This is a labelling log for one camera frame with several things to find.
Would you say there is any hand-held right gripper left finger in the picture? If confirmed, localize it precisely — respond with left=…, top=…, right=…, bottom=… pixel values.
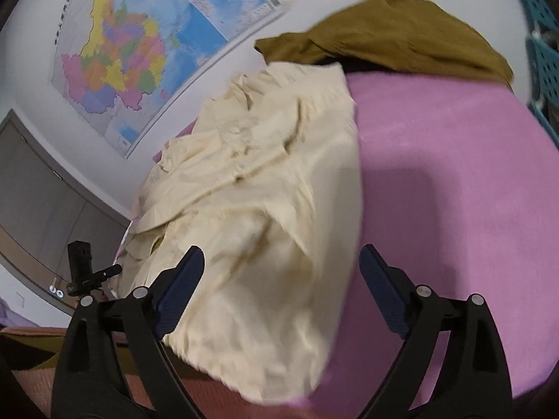
left=51, top=245, right=206, bottom=419

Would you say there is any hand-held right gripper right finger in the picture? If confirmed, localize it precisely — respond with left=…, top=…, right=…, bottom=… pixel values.
left=358, top=244, right=514, bottom=419

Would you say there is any cream yellow garment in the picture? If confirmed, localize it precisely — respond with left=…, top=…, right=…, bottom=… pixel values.
left=114, top=61, right=365, bottom=406

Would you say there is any pink flowered blanket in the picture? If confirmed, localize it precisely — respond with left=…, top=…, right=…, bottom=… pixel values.
left=116, top=70, right=559, bottom=419

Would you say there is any grey wardrobe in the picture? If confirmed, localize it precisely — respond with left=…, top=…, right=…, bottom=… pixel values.
left=0, top=109, right=132, bottom=315

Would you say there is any olive green garment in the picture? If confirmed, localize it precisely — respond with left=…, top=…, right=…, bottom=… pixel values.
left=254, top=0, right=515, bottom=92

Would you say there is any black camera on stand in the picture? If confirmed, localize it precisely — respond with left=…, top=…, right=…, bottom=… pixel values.
left=66, top=241, right=124, bottom=300

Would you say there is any colourful wall map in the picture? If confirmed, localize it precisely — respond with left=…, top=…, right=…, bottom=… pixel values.
left=50, top=0, right=291, bottom=160

